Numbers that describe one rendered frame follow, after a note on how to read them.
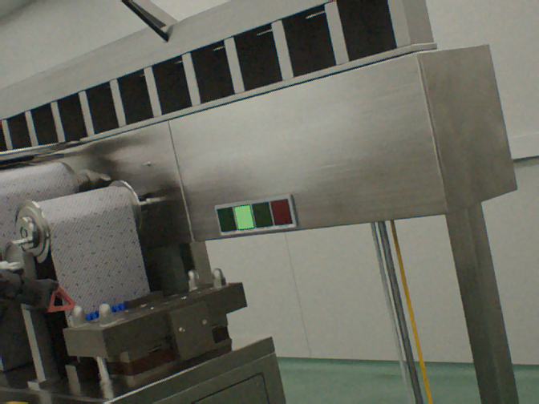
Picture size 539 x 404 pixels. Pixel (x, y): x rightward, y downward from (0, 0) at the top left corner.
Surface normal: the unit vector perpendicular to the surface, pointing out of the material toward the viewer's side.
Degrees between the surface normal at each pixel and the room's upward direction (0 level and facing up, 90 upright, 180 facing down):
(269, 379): 90
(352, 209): 90
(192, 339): 90
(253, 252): 90
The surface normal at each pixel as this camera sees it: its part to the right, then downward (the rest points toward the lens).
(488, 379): -0.70, 0.18
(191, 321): 0.68, -0.11
